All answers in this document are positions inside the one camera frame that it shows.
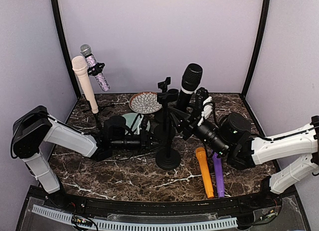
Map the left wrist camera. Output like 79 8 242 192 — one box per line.
132 114 148 135

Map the black front rail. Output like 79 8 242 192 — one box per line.
43 193 281 217

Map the black microphone white ring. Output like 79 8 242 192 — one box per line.
175 63 203 113

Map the right black frame post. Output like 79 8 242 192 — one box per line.
241 0 270 100

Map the white slotted cable duct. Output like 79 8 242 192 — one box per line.
31 204 238 231

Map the orange microphone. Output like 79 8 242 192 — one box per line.
195 147 214 199

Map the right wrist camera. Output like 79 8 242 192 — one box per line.
194 87 215 126

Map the floral patterned bowl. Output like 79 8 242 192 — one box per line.
129 91 162 114

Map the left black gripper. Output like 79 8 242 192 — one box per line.
112 130 167 156

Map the tripod stand of glitter microphone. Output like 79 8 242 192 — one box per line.
82 62 118 114

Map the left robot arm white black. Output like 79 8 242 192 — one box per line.
10 105 167 209

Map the left black frame post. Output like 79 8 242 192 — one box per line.
51 0 81 99

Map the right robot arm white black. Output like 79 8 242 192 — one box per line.
169 107 319 208

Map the light green plate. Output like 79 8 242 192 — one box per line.
120 113 151 137

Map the glitter silver purple microphone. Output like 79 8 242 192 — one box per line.
80 44 110 92

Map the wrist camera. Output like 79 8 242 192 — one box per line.
194 87 215 126
132 114 148 135

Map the black stand of cream microphone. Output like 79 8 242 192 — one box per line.
91 101 103 130

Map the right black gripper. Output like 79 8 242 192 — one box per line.
167 100 230 157

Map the black stand of purple microphone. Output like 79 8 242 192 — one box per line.
154 109 176 139

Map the black frame post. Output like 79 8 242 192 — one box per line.
51 0 81 99
241 0 270 100

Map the cream pink microphone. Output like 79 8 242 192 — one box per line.
71 56 99 114

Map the empty black microphone stand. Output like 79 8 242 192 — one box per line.
154 77 171 124

